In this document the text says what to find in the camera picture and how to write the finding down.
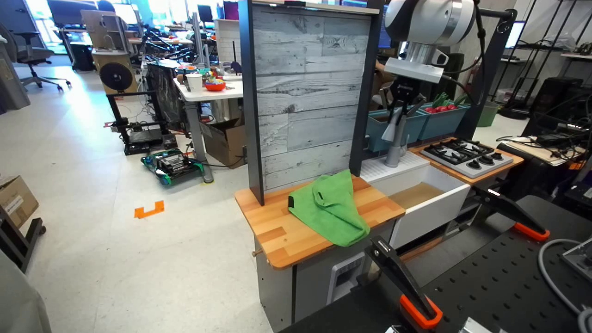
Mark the orange floor marker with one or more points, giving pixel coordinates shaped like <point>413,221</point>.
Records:
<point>148,212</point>

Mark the black office chair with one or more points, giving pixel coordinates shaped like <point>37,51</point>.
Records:
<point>28,54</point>

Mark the black perforated robot table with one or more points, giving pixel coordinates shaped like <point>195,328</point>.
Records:
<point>498,286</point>

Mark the wooden counter cabinet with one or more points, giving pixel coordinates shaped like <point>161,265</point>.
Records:
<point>293,262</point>

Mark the green cloth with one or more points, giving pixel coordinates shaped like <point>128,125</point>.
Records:
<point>328,208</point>

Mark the wood plank back panel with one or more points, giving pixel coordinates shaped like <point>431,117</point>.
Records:
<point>306,75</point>

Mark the white sink basin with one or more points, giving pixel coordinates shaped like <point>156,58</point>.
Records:
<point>428,195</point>

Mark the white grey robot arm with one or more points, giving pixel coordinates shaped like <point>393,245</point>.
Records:
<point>424,27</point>

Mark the toy gas stove top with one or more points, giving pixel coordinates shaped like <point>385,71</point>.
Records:
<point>467,158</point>

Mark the teal storage bin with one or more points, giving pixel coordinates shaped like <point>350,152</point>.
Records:
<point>420,126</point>

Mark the grey sink tap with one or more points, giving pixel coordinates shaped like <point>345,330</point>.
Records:
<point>396,136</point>

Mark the black orange clamp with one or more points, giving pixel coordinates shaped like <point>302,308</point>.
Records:
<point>419,308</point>
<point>522,221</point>

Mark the white desk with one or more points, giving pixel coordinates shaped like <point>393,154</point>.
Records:
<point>193,108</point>

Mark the cardboard box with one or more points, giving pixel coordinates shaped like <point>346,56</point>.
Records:
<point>226,141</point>

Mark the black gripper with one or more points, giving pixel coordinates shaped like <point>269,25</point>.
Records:
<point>406,91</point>

